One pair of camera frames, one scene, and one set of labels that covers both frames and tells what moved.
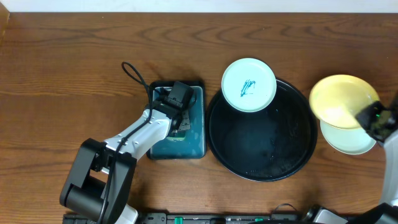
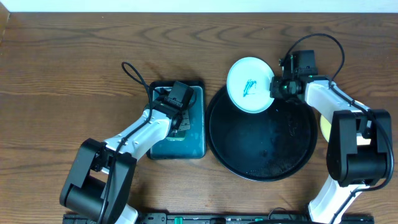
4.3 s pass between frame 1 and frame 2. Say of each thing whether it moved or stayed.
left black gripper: stayed
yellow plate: moved
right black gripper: moved
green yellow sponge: stayed
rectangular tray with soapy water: stayed
